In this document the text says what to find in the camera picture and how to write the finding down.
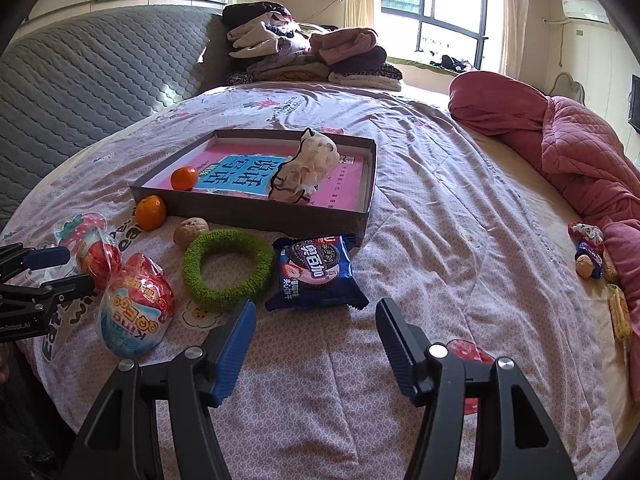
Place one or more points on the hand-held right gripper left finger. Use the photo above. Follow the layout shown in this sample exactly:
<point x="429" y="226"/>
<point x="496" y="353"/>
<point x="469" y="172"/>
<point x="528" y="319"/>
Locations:
<point x="235" y="350"/>

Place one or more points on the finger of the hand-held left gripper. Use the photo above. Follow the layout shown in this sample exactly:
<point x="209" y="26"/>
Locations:
<point x="70" y="285"/>
<point x="47" y="257"/>

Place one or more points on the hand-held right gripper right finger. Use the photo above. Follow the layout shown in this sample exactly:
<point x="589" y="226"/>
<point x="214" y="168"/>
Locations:
<point x="395" y="350"/>

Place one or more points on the toy egg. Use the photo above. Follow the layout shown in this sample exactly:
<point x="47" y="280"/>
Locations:
<point x="135" y="310"/>
<point x="97" y="257"/>

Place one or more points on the grey cardboard box tray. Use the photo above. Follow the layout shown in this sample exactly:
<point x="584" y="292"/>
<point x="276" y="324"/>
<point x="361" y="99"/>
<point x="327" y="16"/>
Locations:
<point x="250" y="212"/>

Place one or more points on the small orange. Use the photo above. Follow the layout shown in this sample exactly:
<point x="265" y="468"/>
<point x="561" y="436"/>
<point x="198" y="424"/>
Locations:
<point x="184" y="178"/>
<point x="151" y="212"/>

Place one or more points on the blue cookie packet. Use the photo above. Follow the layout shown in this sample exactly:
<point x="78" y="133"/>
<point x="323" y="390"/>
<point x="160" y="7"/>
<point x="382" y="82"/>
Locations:
<point x="312" y="272"/>

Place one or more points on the walnut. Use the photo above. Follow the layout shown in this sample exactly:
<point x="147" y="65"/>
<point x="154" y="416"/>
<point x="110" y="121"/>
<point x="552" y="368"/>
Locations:
<point x="584" y="266"/>
<point x="189" y="232"/>

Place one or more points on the grey quilted mattress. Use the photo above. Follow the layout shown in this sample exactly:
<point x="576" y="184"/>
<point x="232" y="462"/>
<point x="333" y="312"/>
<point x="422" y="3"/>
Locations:
<point x="90" y="70"/>

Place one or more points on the cream scrunchie with black trim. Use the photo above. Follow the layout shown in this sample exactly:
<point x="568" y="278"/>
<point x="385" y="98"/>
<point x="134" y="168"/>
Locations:
<point x="310" y="165"/>

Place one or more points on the red and white snack packet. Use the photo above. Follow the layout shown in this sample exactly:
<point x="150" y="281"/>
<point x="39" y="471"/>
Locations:
<point x="585" y="232"/>

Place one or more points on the yellow snack packet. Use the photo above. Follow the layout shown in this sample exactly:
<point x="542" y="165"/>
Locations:
<point x="620" y="315"/>

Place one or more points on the pink quilt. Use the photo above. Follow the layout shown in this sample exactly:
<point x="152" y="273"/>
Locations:
<point x="575" y="150"/>

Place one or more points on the dark items on windowsill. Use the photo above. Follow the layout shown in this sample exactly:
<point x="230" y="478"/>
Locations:
<point x="452" y="63"/>

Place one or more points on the pile of folded clothes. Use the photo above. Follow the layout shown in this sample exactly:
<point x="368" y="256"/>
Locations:
<point x="300" y="50"/>

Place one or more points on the white ornate chair back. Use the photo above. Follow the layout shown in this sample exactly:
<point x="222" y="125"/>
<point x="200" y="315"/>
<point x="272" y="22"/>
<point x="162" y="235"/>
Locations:
<point x="567" y="85"/>

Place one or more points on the black television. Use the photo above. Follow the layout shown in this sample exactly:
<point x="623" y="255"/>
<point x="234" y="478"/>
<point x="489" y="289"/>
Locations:
<point x="636" y="105"/>

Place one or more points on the window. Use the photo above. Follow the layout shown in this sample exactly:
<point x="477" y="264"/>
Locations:
<point x="440" y="0"/>

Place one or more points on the white air conditioner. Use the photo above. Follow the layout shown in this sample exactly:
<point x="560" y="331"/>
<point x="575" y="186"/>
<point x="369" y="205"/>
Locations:
<point x="585" y="10"/>

